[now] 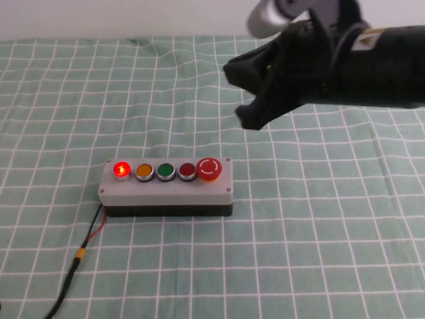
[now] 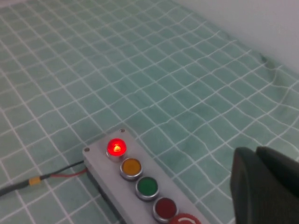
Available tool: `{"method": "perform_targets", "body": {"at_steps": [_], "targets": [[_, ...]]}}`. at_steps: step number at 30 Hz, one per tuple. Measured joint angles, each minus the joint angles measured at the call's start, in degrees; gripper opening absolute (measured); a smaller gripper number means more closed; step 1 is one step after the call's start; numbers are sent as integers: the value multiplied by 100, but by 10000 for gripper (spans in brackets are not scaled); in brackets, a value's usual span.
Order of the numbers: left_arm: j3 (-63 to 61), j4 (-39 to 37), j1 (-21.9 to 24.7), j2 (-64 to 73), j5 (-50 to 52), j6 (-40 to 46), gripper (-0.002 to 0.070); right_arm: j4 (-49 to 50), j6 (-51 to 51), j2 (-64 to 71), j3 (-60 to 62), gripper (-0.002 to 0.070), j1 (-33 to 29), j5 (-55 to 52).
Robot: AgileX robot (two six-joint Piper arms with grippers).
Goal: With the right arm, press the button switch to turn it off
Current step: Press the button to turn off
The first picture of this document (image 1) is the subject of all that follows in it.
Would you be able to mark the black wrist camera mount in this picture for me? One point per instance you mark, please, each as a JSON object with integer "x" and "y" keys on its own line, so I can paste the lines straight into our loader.
{"x": 327, "y": 11}

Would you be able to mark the grey and black button box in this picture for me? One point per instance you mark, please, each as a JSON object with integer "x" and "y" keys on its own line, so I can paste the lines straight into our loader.
{"x": 166, "y": 196}

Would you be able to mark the dark red push button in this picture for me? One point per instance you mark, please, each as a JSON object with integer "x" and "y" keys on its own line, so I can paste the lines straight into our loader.
{"x": 187, "y": 169}

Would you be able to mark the green checked tablecloth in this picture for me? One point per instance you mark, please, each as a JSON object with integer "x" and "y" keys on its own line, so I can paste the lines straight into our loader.
{"x": 299, "y": 232}

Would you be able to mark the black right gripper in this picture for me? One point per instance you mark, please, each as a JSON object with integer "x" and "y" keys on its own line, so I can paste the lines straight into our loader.
{"x": 305, "y": 66}

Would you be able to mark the red indicator light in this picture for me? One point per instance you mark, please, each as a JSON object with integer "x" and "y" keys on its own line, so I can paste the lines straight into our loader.
{"x": 121, "y": 169}

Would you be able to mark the yellow push button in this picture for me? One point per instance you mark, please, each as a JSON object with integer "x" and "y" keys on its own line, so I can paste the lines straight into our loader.
{"x": 144, "y": 170}

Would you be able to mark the green push button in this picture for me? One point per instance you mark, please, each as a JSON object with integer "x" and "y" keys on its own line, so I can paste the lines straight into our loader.
{"x": 166, "y": 170}

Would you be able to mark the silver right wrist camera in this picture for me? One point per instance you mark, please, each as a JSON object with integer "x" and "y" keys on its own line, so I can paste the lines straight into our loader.
{"x": 265, "y": 18}

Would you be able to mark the black covered right robot arm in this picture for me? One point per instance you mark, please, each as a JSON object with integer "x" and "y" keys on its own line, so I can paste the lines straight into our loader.
{"x": 385, "y": 76}

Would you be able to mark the red emergency stop button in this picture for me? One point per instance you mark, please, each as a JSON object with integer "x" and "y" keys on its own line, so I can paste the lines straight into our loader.
{"x": 208, "y": 167}

